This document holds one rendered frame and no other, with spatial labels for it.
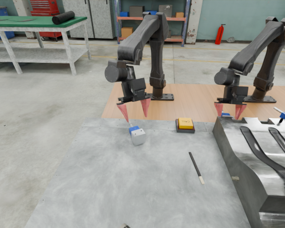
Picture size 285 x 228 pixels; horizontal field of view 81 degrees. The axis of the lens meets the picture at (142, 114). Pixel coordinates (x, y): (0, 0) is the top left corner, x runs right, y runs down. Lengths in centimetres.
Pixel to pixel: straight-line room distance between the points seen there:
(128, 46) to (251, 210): 62
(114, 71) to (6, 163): 171
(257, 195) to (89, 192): 49
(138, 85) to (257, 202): 46
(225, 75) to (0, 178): 192
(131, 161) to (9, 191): 136
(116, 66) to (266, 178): 53
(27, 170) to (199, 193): 161
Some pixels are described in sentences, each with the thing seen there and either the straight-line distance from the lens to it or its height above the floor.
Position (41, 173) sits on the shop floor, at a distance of 184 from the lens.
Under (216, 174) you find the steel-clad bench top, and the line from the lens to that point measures 68.
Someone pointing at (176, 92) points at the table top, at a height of 80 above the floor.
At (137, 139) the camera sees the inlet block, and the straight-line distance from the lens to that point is 69.
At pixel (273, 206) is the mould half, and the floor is 89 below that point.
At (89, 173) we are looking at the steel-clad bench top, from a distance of 66.
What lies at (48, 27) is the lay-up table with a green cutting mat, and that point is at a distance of 347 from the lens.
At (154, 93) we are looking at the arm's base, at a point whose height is 84.
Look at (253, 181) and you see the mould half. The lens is 58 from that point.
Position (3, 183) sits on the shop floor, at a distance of 195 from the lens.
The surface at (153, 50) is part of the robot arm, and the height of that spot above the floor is 110.
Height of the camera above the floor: 132
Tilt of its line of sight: 36 degrees down
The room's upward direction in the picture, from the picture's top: straight up
